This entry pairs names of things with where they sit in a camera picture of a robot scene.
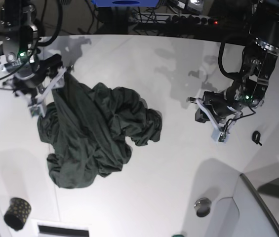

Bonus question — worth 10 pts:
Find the small black clip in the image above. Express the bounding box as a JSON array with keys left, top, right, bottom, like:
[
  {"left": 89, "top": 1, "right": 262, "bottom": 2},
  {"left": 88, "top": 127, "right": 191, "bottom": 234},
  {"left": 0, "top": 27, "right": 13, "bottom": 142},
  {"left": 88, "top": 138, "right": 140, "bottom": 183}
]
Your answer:
[{"left": 251, "top": 130, "right": 262, "bottom": 146}]

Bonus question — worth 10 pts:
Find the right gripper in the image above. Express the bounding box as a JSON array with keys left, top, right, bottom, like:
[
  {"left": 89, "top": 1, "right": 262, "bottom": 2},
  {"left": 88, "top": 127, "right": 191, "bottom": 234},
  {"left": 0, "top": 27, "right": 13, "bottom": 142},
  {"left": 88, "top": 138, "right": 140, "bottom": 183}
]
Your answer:
[{"left": 3, "top": 54, "right": 63, "bottom": 98}]

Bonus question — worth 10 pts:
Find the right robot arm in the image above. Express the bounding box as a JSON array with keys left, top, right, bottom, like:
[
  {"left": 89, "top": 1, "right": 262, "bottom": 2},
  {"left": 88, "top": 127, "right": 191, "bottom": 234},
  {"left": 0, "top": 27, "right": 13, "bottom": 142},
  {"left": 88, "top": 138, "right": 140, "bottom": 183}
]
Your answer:
[{"left": 0, "top": 0, "right": 63, "bottom": 97}]

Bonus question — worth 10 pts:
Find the blue bin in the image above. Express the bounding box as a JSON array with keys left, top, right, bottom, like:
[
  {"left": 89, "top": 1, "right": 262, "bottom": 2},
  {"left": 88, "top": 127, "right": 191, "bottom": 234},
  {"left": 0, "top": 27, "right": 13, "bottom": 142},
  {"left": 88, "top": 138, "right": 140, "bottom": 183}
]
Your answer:
[{"left": 91, "top": 0, "right": 159, "bottom": 7}]

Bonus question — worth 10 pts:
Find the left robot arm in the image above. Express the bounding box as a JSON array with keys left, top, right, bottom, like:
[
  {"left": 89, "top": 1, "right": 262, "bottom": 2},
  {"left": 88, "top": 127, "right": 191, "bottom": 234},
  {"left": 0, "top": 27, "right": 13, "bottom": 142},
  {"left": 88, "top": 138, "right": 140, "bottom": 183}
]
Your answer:
[{"left": 38, "top": 1, "right": 279, "bottom": 146}]

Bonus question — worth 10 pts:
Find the black patterned cup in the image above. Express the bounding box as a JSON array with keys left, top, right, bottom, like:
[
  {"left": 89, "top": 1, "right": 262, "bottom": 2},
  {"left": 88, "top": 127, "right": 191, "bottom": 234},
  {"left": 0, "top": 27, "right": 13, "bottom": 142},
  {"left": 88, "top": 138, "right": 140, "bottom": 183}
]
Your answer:
[{"left": 3, "top": 197, "right": 32, "bottom": 231}]

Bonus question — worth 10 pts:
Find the round metal table grommet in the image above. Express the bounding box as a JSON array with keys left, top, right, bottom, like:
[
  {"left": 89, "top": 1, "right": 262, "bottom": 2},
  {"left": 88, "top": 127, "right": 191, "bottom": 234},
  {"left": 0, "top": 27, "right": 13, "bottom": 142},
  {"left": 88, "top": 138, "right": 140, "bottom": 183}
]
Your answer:
[{"left": 194, "top": 197, "right": 212, "bottom": 218}]

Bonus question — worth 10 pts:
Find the dark green t-shirt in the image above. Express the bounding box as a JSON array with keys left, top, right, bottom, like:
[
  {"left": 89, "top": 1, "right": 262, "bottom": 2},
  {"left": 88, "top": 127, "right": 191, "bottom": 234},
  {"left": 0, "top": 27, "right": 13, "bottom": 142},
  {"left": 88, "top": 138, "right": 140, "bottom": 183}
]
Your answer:
[{"left": 37, "top": 74, "right": 162, "bottom": 189}]

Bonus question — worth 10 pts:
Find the white power strip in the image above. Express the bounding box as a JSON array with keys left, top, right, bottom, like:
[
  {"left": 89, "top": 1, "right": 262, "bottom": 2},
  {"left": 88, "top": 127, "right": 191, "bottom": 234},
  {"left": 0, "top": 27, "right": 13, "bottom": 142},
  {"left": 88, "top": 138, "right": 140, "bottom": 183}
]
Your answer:
[{"left": 129, "top": 12, "right": 219, "bottom": 26}]

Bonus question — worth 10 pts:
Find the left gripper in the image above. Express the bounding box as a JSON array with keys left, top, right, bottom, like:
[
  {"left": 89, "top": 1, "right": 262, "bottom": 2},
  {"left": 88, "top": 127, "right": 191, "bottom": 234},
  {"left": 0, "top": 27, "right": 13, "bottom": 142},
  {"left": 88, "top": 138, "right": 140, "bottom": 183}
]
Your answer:
[{"left": 187, "top": 91, "right": 242, "bottom": 143}]

